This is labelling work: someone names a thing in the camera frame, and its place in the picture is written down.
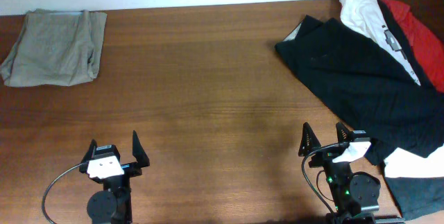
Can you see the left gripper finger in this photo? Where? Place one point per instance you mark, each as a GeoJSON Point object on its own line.
{"type": "Point", "coordinates": [90, 151]}
{"type": "Point", "coordinates": [139, 153]}

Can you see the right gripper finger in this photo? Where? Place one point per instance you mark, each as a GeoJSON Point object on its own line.
{"type": "Point", "coordinates": [343, 133]}
{"type": "Point", "coordinates": [309, 141]}

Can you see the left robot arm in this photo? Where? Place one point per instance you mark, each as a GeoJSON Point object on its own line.
{"type": "Point", "coordinates": [112, 205]}

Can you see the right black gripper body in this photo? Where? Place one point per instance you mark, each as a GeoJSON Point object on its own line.
{"type": "Point", "coordinates": [326, 157]}

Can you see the white t-shirt with print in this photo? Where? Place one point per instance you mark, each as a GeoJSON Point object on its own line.
{"type": "Point", "coordinates": [365, 17]}

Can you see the black shorts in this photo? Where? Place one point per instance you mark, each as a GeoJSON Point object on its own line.
{"type": "Point", "coordinates": [365, 87]}

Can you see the black garment under white shirt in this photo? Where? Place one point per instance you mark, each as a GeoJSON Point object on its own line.
{"type": "Point", "coordinates": [399, 35]}

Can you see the dark grey garment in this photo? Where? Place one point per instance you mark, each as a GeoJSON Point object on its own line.
{"type": "Point", "coordinates": [416, 197]}

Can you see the folded khaki shorts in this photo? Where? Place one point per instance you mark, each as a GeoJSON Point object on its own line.
{"type": "Point", "coordinates": [56, 48]}

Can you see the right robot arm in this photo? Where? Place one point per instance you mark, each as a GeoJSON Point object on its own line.
{"type": "Point", "coordinates": [354, 194]}

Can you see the red garment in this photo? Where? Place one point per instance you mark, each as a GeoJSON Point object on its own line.
{"type": "Point", "coordinates": [426, 47]}

